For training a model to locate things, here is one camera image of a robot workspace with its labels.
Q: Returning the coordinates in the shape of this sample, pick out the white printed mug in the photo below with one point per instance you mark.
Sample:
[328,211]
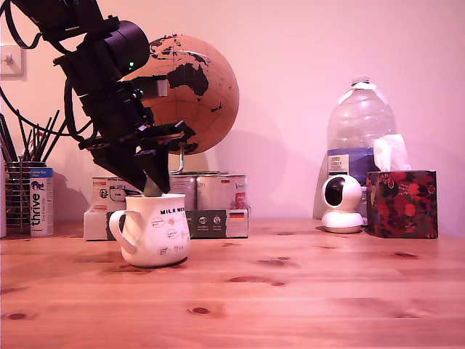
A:
[156,232]

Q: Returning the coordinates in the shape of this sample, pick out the tin can with flag label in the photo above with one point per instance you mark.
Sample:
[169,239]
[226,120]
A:
[218,192]

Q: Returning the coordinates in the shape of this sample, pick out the dark thin stick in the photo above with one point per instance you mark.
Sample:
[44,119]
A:
[8,140]
[51,136]
[23,140]
[44,138]

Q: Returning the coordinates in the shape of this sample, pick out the white thrive tube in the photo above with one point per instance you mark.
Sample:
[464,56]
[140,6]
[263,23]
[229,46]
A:
[40,203]

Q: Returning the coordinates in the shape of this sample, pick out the cork globe on metal stand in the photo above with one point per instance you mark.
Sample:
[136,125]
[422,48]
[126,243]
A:
[203,83]

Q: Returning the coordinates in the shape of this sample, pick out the large clear water bottle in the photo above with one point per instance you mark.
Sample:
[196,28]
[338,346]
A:
[359,120]

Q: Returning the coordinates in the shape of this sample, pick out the white tissue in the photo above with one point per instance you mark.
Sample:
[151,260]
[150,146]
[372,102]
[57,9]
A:
[390,152]

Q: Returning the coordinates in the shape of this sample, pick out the floral tissue box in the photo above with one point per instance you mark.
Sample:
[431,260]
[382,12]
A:
[401,205]

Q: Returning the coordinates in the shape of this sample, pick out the grey camera box on bracket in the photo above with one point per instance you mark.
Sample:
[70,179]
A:
[161,88]

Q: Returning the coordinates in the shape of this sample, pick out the white wall switch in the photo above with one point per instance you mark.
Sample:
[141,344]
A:
[14,63]

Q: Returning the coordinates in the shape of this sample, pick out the small white round camera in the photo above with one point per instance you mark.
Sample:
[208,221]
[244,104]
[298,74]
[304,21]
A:
[341,211]

